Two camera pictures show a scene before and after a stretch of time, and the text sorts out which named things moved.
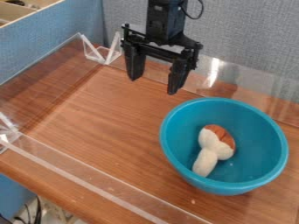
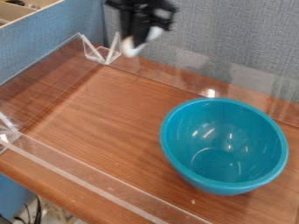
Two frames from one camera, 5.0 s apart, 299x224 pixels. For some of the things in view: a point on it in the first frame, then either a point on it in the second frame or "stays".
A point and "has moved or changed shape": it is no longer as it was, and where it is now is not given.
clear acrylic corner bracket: (99, 53) stays
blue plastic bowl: (262, 148) stays
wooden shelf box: (15, 10) stays
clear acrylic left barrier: (33, 89) stays
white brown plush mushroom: (220, 143) has moved or changed shape
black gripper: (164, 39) -> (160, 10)
